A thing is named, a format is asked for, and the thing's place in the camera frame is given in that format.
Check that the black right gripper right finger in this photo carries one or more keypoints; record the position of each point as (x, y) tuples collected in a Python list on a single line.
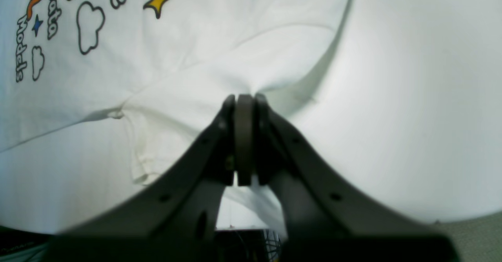
[(328, 219)]

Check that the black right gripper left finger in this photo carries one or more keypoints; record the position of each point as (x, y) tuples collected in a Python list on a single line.
[(171, 220)]

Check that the white printed T-shirt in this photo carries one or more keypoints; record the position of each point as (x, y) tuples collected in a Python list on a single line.
[(98, 95)]

